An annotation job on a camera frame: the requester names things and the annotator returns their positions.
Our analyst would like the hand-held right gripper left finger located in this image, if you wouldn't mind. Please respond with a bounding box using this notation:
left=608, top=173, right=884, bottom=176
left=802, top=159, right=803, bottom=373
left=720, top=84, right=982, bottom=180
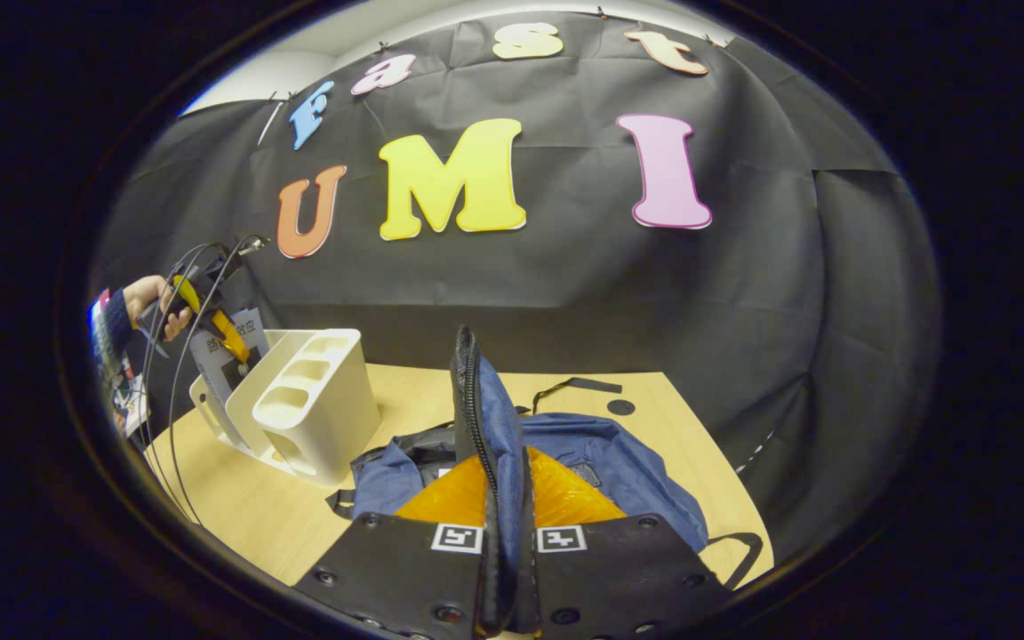
left=294, top=458, right=504, bottom=640

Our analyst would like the grey-blue book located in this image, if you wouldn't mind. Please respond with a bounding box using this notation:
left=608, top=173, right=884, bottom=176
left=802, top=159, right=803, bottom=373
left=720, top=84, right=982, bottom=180
left=190, top=307, right=269, bottom=429

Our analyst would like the white side table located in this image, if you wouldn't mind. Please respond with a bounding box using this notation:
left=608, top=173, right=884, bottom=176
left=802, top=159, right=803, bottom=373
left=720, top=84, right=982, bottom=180
left=112, top=356, right=150, bottom=436

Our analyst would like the blue schoolbag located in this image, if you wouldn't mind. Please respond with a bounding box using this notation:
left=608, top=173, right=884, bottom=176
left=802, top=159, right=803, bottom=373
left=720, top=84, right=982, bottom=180
left=327, top=324, right=764, bottom=634

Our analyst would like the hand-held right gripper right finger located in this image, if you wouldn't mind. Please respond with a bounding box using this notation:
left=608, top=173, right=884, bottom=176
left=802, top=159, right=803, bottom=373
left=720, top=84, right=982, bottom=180
left=516, top=447, right=735, bottom=640

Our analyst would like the computer monitor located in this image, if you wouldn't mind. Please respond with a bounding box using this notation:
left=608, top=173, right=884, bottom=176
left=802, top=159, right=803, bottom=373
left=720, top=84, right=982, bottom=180
left=88, top=289, right=113, bottom=365

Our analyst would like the white plastic bookshelf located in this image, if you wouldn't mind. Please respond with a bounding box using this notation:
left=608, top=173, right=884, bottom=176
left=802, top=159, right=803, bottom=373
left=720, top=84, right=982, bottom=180
left=189, top=327, right=381, bottom=488

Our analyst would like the black cable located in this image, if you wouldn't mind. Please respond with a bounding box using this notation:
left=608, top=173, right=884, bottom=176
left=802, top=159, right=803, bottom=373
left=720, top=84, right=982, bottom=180
left=167, top=234, right=271, bottom=527
left=137, top=242, right=228, bottom=481

